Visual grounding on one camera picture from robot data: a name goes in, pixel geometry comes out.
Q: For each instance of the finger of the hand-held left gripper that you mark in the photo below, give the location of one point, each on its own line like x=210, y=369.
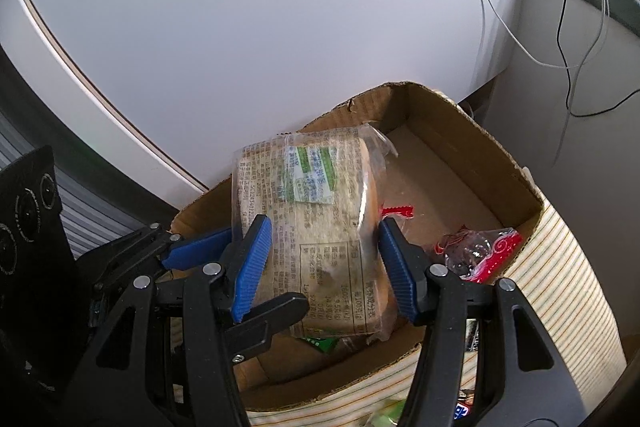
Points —
x=272, y=314
x=200, y=249

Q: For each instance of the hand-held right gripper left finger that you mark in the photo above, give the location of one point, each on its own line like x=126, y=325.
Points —
x=252, y=267

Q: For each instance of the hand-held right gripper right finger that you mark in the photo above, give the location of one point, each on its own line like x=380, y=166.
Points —
x=397, y=277

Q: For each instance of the red-edged clear plum packet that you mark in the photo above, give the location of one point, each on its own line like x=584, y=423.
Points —
x=475, y=252
x=398, y=210

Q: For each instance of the clear bagged bread packet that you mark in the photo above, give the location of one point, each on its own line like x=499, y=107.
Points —
x=320, y=232

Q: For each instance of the brown cardboard box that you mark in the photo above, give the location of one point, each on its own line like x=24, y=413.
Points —
x=450, y=167

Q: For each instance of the pale green wrapped candy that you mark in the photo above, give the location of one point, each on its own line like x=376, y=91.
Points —
x=385, y=417

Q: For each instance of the blue chocolate bar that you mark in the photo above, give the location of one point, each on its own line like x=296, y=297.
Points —
x=462, y=412

